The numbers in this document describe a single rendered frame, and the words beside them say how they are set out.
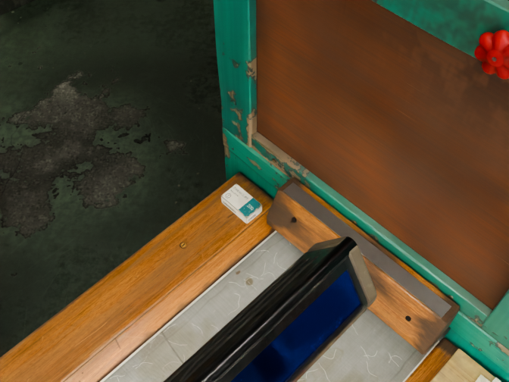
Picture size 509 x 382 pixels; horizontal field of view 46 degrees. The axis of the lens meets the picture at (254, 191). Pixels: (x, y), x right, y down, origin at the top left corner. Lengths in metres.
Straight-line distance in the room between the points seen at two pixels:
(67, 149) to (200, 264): 1.28
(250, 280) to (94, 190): 1.14
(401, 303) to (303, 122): 0.28
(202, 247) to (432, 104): 0.45
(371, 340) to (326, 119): 0.33
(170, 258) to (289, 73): 0.34
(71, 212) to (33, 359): 1.11
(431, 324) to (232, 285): 0.30
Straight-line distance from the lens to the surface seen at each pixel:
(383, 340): 0.92
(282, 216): 0.90
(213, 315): 0.92
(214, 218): 0.97
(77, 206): 1.99
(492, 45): 0.54
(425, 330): 0.84
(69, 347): 0.91
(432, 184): 0.73
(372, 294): 0.58
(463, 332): 0.88
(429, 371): 0.89
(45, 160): 2.14
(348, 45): 0.69
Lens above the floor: 1.58
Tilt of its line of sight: 54 degrees down
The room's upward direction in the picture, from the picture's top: 1 degrees counter-clockwise
